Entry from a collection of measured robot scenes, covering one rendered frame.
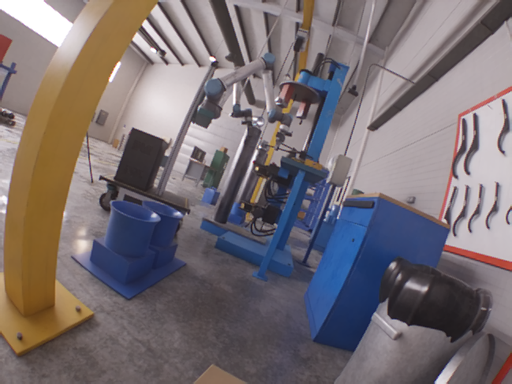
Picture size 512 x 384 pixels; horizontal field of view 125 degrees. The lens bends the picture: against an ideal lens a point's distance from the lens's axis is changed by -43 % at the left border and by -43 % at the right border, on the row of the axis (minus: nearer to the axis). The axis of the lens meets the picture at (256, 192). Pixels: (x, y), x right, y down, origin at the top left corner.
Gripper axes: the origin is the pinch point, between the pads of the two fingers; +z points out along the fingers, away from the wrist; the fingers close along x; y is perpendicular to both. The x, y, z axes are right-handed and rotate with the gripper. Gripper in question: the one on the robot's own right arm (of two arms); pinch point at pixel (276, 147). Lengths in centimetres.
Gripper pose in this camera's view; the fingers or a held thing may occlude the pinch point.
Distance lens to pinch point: 211.3
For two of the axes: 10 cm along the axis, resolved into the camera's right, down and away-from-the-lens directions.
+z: -3.6, 9.3, 0.1
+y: -8.7, -3.4, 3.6
